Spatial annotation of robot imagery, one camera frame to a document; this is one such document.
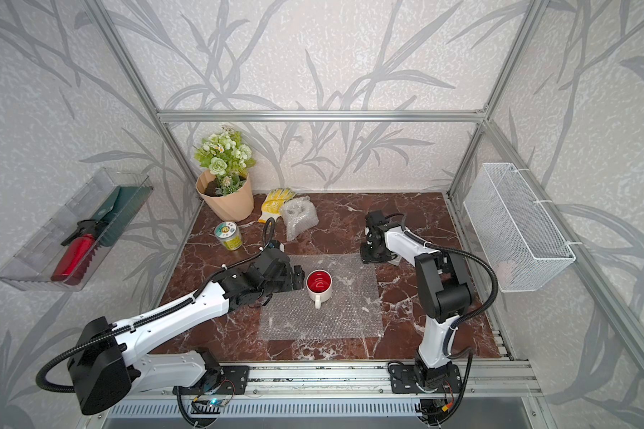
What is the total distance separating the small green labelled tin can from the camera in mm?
983

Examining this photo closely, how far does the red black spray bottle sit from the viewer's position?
0.56 metres

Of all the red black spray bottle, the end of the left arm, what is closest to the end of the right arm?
the end of the left arm

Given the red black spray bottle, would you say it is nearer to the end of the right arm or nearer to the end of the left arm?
the end of the left arm

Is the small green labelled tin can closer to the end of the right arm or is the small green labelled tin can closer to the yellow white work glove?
the yellow white work glove

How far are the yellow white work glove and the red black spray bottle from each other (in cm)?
54

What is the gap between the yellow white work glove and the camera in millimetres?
1140
